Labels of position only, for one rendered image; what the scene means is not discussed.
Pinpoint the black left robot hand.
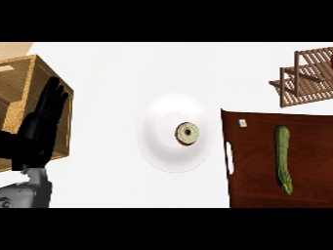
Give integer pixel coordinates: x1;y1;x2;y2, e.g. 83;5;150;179
0;76;72;172

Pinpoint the dark brown wooden tray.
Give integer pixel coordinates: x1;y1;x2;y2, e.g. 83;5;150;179
220;108;333;209

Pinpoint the pale green round can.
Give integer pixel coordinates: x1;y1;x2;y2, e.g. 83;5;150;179
175;121;203;146

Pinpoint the brown wooden tiered shelf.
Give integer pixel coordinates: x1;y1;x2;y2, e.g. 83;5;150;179
268;45;333;109

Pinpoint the white round plate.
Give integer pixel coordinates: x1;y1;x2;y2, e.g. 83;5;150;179
136;93;217;174

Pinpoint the green cucumber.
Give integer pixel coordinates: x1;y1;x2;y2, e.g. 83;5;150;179
273;124;296;196

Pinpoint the open wooden box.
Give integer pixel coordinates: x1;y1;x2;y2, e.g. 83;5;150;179
0;54;76;175

